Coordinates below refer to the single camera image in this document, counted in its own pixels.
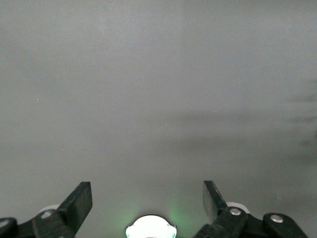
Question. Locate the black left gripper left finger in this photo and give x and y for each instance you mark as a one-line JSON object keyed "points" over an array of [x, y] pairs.
{"points": [[76, 205]]}

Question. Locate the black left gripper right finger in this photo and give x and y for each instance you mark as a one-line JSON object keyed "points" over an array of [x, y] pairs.
{"points": [[215, 208]]}

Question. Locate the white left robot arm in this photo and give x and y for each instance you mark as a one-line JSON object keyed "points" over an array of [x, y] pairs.
{"points": [[151, 226]]}

